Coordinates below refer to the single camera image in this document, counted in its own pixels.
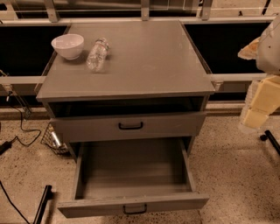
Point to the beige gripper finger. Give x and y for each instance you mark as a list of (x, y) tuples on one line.
[(249, 52)]

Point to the grey drawer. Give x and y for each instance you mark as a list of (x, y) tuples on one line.
[(124, 127), (132, 177)]

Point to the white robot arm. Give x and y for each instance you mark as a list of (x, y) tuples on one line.
[(263, 97)]

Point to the grey drawer cabinet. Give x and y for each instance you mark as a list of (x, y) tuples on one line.
[(151, 68)]

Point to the grey top drawer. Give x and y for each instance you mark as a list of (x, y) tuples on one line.
[(124, 127)]

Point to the black right base leg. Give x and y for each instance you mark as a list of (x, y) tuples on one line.
[(269, 136)]

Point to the black base leg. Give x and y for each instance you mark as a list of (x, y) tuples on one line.
[(269, 136), (47, 195)]

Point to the clear plastic water bottle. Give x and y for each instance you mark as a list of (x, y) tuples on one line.
[(97, 55)]

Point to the white ceramic bowl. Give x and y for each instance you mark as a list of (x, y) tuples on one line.
[(68, 46)]

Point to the black left base leg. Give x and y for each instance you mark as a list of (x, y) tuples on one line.
[(47, 195)]

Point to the wire mesh basket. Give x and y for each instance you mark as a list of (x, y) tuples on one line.
[(52, 141)]

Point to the metal railing frame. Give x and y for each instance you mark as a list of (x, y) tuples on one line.
[(219, 28)]

